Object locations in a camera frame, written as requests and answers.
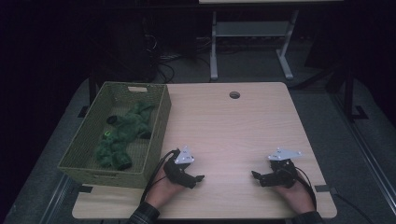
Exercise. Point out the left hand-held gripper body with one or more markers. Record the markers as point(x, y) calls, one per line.
point(179, 169)

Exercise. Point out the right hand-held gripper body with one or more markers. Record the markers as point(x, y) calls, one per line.
point(285, 172)

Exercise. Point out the green woven basket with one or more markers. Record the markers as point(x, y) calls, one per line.
point(124, 149)

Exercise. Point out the green plush pet garment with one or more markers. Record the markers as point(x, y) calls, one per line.
point(124, 130)

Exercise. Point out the person's right hand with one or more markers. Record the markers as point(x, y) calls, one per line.
point(297, 196)

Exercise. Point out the person's left hand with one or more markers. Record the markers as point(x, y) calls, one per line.
point(162, 191)

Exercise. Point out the black tape strip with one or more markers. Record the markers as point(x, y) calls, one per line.
point(322, 188)

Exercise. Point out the round table grommet hole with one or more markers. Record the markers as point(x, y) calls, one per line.
point(234, 95)

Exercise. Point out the black metal stand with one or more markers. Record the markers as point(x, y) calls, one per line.
point(350, 93)

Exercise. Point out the white metal stand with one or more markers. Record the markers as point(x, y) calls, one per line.
point(252, 29)

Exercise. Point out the metal floor rail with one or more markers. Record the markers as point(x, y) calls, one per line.
point(367, 155)
point(54, 199)

